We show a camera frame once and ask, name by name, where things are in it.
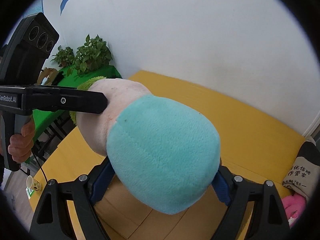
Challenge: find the person's left hand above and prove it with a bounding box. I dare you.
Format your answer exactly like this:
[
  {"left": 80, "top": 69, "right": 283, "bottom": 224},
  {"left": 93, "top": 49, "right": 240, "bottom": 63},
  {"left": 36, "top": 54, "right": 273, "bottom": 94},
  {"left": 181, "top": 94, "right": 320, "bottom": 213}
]
[{"left": 7, "top": 117, "right": 35, "bottom": 164}]

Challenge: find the small open cardboard box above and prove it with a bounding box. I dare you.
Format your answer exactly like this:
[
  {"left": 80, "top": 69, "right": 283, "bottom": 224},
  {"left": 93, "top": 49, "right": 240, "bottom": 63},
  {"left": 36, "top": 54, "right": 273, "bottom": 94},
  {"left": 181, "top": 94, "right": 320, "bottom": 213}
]
[{"left": 37, "top": 67, "right": 63, "bottom": 86}]

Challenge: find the white door frame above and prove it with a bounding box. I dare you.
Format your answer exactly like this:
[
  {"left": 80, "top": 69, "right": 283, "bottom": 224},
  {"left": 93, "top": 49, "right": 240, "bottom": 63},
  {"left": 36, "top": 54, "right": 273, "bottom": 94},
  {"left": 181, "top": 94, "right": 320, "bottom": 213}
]
[{"left": 304, "top": 110, "right": 320, "bottom": 140}]

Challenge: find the table with green cloth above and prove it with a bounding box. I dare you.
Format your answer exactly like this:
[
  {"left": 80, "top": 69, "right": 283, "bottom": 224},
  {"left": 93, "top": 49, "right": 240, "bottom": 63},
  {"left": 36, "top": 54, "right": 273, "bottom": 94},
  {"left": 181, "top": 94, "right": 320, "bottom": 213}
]
[{"left": 25, "top": 65, "right": 123, "bottom": 160}]

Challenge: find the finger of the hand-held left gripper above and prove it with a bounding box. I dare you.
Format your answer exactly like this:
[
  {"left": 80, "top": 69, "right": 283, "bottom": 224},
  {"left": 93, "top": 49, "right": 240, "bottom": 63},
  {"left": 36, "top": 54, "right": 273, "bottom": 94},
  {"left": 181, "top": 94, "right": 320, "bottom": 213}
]
[{"left": 24, "top": 85, "right": 108, "bottom": 115}]

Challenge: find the black cable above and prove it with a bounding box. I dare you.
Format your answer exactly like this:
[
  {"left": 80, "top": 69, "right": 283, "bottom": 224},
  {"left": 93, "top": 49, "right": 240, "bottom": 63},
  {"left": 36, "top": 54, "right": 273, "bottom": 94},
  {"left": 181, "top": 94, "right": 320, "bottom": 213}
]
[{"left": 17, "top": 150, "right": 50, "bottom": 184}]

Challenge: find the printed beige and black bag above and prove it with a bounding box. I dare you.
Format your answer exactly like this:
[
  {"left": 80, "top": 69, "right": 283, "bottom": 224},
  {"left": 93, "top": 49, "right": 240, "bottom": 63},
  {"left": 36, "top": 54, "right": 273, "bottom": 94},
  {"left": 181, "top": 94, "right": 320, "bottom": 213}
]
[{"left": 282, "top": 136, "right": 320, "bottom": 196}]

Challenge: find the large cardboard box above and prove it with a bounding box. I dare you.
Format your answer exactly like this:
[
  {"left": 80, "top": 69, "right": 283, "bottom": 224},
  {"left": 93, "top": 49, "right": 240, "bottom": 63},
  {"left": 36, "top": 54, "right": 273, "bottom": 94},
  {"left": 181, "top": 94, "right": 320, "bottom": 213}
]
[{"left": 94, "top": 172, "right": 253, "bottom": 240}]

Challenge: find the small potted plant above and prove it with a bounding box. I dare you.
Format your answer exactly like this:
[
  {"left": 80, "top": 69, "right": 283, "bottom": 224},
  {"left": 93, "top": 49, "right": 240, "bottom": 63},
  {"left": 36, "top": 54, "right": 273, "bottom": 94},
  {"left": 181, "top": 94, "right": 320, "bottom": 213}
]
[{"left": 51, "top": 45, "right": 75, "bottom": 68}]

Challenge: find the teal and pink plush doll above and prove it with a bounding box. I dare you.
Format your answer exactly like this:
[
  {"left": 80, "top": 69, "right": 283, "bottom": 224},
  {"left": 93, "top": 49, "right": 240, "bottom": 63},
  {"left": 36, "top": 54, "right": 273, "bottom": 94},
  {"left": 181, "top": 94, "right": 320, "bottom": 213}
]
[{"left": 70, "top": 76, "right": 222, "bottom": 215}]

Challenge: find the pink plush toy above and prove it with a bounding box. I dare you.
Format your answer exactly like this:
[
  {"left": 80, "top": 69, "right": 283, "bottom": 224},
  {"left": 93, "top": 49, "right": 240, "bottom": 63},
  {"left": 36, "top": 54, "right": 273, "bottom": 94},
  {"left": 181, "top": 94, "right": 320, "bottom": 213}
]
[{"left": 281, "top": 192, "right": 307, "bottom": 228}]

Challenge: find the large potted plant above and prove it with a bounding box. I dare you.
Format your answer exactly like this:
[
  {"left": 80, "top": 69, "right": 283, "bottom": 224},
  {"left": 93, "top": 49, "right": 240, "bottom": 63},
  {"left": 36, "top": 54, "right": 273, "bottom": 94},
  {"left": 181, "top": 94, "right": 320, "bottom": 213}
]
[{"left": 67, "top": 34, "right": 113, "bottom": 77}]

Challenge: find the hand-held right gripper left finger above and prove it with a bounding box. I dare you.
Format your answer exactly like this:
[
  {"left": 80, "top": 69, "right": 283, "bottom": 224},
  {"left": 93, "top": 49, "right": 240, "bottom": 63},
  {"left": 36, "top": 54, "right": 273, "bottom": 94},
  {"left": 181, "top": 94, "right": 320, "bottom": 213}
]
[{"left": 30, "top": 159, "right": 118, "bottom": 240}]

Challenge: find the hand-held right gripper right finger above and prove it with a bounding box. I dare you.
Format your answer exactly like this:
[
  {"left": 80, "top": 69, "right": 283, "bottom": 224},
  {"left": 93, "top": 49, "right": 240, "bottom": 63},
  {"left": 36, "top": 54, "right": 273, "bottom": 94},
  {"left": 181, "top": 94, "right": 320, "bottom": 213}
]
[{"left": 211, "top": 165, "right": 292, "bottom": 240}]

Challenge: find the paper cup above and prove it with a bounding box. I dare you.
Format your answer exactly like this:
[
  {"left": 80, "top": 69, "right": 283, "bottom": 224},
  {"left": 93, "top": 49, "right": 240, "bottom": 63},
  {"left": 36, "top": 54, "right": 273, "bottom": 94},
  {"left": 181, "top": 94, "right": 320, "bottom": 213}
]
[{"left": 26, "top": 175, "right": 42, "bottom": 192}]

